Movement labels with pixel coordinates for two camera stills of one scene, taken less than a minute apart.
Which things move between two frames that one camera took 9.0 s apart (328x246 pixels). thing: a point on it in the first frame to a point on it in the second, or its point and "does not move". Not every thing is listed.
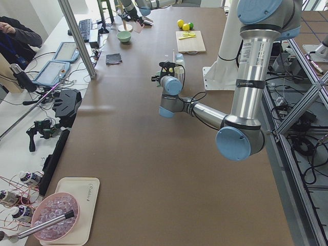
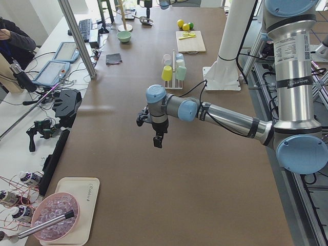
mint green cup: [158, 75] to [181, 73]
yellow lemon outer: [180, 23] does not move
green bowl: [124, 36] does not move
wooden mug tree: [124, 27] does not move
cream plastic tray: [86, 189] does not move
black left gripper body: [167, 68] to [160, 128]
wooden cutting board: [190, 45] does not move
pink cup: [138, 28] to [167, 59]
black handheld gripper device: [44, 127] does not move
